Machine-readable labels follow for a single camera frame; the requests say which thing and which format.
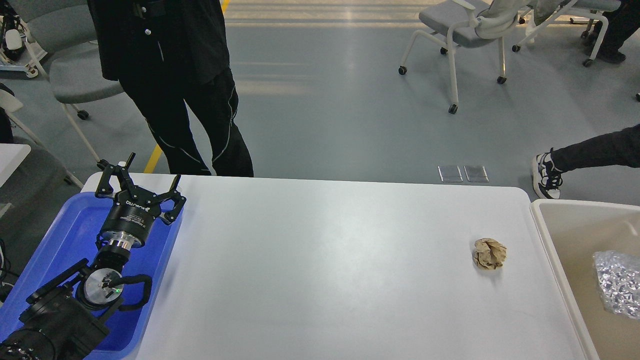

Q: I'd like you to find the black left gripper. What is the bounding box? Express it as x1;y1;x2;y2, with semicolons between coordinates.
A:
94;153;186;249

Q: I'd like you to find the silver foil bag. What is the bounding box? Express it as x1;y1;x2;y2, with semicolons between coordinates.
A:
592;250;640;321

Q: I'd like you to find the white robot base equipment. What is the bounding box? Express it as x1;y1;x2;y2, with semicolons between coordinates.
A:
0;7;47;78

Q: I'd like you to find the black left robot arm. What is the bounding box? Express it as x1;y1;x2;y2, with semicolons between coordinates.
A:
1;155;186;360

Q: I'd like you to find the blue plastic tray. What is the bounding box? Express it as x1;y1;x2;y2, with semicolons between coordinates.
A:
0;192;182;360

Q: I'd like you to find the white side table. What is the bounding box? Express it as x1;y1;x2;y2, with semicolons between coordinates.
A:
0;143;32;187

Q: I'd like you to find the person in black clothes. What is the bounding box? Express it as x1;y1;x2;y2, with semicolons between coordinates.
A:
87;0;254;177

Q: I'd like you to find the grey chair left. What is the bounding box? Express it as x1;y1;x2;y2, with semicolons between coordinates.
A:
8;0;123;162

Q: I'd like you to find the left metal floor plate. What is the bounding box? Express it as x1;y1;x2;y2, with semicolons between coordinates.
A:
438;165;464;183

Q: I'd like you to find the metal floor plate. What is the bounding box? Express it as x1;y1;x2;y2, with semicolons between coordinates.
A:
438;165;464;183
463;165;490;183

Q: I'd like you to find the right metal floor plate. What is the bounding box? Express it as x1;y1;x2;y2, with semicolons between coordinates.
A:
463;165;490;183

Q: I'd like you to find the crumpled brown paper ball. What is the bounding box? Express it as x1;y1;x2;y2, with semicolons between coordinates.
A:
472;237;507;271

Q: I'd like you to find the grey white rolling chair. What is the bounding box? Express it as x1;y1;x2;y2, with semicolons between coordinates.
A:
398;0;529;115

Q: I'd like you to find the beige plastic bin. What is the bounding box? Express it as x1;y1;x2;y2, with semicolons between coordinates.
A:
531;199;640;360

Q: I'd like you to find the person in dark jeans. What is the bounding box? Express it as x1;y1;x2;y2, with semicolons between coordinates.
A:
531;124;640;199

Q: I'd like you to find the seated person in black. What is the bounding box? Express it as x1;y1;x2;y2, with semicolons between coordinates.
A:
597;0;640;65

